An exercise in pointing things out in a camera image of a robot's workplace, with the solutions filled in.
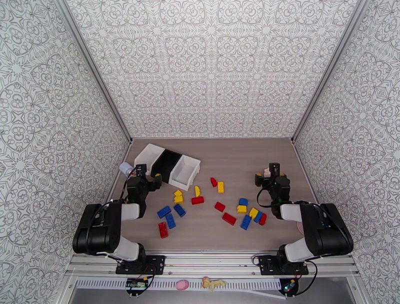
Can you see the black plastic bin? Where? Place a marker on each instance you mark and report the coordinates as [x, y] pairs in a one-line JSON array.
[[167, 162]]

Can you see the small yellow lego brick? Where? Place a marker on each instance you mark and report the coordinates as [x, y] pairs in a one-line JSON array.
[[178, 192]]

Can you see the small blue lego brick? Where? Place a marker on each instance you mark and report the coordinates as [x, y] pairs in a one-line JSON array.
[[243, 202]]

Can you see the white plastic bin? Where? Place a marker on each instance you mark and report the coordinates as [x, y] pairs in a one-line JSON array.
[[184, 172], [147, 153]]

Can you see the yellow curved lego brick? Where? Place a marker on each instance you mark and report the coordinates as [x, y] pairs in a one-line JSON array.
[[197, 191]]

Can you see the small red curved lego brick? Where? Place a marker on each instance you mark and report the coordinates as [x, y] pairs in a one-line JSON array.
[[213, 182]]

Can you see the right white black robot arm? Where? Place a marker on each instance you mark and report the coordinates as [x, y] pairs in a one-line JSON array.
[[325, 228]]

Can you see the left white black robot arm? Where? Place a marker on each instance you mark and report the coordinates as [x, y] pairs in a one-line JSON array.
[[97, 228]]

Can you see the pink pen cup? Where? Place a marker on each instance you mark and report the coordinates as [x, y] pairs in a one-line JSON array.
[[299, 228]]

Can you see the green circuit board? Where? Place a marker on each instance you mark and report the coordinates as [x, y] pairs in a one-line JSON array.
[[289, 285], [136, 284]]

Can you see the small pink round toy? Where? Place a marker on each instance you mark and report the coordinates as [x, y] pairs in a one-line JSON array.
[[182, 284]]

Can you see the yellow toy figure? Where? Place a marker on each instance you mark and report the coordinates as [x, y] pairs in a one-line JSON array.
[[212, 283]]

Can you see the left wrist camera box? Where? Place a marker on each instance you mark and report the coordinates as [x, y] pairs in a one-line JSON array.
[[141, 170]]

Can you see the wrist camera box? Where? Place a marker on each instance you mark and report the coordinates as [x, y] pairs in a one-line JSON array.
[[274, 168], [141, 170]]

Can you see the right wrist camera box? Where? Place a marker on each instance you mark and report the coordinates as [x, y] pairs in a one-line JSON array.
[[274, 168]]

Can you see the aluminium table edge rail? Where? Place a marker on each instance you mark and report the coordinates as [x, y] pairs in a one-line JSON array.
[[298, 156], [127, 151]]

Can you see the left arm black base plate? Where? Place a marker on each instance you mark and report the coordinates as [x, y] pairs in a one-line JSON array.
[[156, 264]]

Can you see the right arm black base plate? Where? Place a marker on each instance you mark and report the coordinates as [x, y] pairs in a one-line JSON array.
[[267, 265]]

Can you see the aluminium mounting rail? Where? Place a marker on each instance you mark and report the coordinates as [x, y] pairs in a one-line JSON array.
[[212, 262]]

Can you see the aluminium corner post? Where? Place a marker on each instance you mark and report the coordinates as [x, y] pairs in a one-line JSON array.
[[327, 70], [95, 70]]

